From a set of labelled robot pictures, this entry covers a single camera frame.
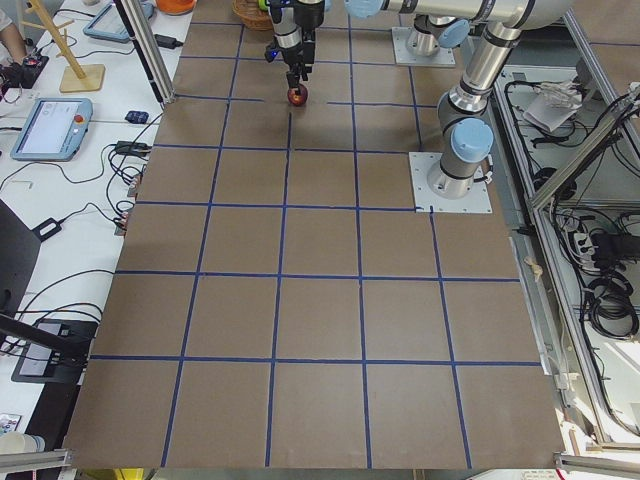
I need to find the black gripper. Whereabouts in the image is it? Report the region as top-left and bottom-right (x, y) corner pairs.
(293, 0), (324, 30)
(280, 30), (316, 91)

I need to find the dark red apple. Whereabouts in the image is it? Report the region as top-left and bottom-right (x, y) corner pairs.
(287, 84), (308, 107)

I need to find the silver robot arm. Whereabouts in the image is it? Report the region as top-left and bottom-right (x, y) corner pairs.
(345, 0), (573, 200)
(258, 1), (470, 105)

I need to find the woven wicker basket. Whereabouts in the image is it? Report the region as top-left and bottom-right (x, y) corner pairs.
(232, 0), (272, 31)

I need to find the black power adapter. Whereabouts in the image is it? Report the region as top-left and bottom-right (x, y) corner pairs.
(154, 34), (184, 50)

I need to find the orange bucket with lid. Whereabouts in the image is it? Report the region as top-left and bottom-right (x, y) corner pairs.
(156, 0), (196, 15)

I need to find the small blue device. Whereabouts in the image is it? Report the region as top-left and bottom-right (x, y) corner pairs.
(125, 110), (149, 124)

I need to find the far blue teach pendant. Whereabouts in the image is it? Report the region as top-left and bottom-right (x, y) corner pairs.
(83, 2), (130, 43)

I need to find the blue teach pendant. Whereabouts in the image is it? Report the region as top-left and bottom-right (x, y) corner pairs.
(83, 2), (130, 43)
(10, 98), (93, 162)

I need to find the wooden stand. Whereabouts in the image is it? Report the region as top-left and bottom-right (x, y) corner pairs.
(24, 0), (106, 94)

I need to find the near blue teach pendant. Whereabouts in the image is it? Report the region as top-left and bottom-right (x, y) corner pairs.
(10, 98), (93, 162)

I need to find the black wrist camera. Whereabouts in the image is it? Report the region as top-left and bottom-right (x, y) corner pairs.
(264, 41), (279, 63)

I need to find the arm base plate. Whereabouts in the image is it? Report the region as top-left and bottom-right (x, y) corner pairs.
(409, 152), (493, 214)
(391, 27), (456, 68)

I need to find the aluminium frame post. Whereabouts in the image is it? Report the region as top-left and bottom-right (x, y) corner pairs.
(115, 0), (175, 105)

